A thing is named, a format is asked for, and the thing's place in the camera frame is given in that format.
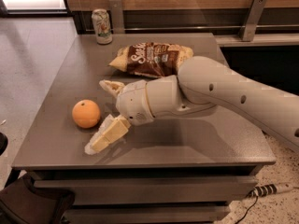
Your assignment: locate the white black power strip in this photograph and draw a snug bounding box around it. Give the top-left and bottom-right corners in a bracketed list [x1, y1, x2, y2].
[247, 183, 294, 198]

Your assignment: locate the black cable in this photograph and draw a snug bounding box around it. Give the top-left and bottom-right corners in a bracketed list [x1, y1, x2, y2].
[235, 195, 260, 224]

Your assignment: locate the metal wall rail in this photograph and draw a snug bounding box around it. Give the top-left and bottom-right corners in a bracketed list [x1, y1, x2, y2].
[124, 24, 299, 33]

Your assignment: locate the white green soda can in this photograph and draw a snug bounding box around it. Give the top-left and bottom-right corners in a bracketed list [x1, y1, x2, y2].
[92, 8, 112, 45]

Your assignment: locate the brown yellow chip bag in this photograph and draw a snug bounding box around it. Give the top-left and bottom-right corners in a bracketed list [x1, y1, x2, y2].
[109, 42, 193, 78]

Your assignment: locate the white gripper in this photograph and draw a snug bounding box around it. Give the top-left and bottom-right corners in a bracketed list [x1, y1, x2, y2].
[84, 79, 154, 155]

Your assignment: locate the grey cabinet with drawers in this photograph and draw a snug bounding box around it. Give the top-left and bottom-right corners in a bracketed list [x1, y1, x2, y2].
[12, 34, 276, 224]

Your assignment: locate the metal wall bracket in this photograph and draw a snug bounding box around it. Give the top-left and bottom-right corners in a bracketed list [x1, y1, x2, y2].
[239, 0, 267, 42]
[109, 0, 125, 34]

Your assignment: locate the left metal wall bracket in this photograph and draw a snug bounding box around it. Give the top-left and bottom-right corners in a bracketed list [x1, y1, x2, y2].
[109, 0, 125, 34]

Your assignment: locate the dark brown chair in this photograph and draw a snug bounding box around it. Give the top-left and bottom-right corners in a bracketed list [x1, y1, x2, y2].
[0, 175, 75, 224]

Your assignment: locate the right metal wall bracket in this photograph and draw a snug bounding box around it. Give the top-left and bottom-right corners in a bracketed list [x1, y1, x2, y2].
[239, 0, 267, 42]

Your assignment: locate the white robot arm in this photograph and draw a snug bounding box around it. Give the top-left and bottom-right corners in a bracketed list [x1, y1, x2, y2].
[85, 56, 299, 155]

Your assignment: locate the orange fruit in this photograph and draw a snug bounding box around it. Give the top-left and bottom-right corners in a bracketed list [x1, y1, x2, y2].
[72, 100, 101, 129]

